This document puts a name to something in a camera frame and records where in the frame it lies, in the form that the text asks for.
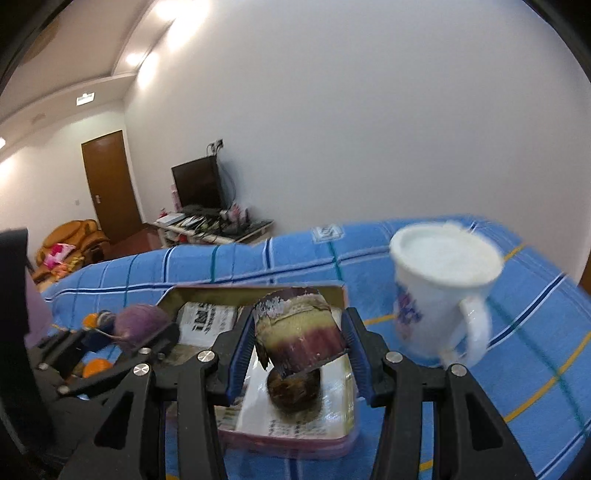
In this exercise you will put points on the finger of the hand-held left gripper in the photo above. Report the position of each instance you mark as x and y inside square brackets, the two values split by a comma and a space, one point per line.
[78, 341]
[138, 357]

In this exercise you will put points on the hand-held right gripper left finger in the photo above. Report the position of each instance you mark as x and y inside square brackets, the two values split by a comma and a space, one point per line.
[240, 353]

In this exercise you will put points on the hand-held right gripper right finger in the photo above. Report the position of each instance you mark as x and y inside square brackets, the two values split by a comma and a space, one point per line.
[358, 357]

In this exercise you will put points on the purple round fruit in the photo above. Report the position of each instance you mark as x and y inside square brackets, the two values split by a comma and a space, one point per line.
[138, 321]

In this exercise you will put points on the pink cardboard box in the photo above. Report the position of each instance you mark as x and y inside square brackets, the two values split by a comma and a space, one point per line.
[333, 295]

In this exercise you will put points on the newspaper sheet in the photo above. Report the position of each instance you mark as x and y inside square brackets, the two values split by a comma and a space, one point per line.
[207, 323]

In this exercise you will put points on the pink floral cushion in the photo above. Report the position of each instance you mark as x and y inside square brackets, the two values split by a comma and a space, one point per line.
[59, 254]

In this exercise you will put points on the white printed mug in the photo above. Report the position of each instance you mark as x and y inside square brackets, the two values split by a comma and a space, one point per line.
[429, 314]

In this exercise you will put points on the orange leather armchair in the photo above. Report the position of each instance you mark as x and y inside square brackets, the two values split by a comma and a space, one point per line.
[85, 230]

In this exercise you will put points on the white television stand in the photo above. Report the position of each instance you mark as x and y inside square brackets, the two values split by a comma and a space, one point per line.
[240, 237]

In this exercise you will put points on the small pink bag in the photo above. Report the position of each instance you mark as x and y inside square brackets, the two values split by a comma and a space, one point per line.
[237, 212]

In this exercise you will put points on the white set-top device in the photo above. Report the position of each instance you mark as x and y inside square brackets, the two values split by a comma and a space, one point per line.
[170, 219]

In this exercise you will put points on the blue plaid towel blanket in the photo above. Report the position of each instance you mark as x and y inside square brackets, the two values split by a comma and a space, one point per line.
[512, 323]

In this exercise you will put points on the brown wooden door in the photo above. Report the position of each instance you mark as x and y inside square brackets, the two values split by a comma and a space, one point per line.
[111, 184]

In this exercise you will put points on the tall pink box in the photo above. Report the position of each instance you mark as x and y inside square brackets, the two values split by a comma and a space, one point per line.
[175, 196]

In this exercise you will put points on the black television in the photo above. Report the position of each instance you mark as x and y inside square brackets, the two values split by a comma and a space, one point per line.
[197, 182]

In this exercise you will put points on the wall socket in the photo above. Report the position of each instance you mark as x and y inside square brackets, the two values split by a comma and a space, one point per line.
[216, 145]

